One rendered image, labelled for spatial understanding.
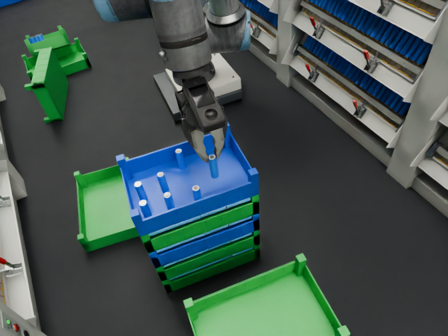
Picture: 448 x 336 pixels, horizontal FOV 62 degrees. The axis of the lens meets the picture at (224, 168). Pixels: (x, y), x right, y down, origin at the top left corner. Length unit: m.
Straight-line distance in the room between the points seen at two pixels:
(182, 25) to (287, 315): 0.67
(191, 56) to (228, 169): 0.37
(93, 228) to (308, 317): 0.77
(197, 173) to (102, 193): 0.56
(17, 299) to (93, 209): 0.42
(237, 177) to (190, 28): 0.41
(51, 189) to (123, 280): 0.51
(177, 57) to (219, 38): 0.83
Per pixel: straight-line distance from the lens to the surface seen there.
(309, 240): 1.22
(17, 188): 1.54
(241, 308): 0.94
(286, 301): 0.95
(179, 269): 1.06
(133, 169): 1.00
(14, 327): 0.97
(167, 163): 1.01
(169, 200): 0.86
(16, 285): 1.17
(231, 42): 1.52
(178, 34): 0.68
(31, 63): 2.31
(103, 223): 1.35
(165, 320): 1.14
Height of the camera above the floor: 1.04
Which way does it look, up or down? 48 degrees down
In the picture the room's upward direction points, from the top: 7 degrees counter-clockwise
